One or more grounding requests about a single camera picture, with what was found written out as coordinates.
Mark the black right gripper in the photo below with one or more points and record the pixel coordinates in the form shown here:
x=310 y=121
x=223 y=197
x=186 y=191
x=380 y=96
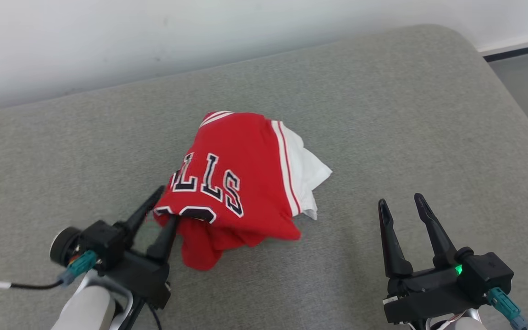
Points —
x=429 y=295

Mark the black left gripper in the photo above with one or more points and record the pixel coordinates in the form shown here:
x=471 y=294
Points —
x=145 y=279

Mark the red white-sleeved Bulls jersey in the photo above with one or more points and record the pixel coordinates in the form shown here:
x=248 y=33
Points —
x=241 y=165

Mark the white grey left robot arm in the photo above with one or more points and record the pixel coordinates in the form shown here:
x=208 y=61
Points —
x=87 y=307

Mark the grey fabric sofa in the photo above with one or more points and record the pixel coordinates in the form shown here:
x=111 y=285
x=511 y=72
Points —
x=383 y=137

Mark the black baseboard strip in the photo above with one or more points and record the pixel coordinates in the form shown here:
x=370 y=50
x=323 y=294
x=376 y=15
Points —
x=520 y=49

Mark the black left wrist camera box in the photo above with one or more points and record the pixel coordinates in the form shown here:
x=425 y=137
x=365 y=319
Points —
x=103 y=240

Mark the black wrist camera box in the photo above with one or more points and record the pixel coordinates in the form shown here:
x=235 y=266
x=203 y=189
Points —
x=491 y=272
x=103 y=240

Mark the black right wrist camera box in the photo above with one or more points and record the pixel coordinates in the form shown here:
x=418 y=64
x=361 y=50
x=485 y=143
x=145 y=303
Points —
x=491 y=272

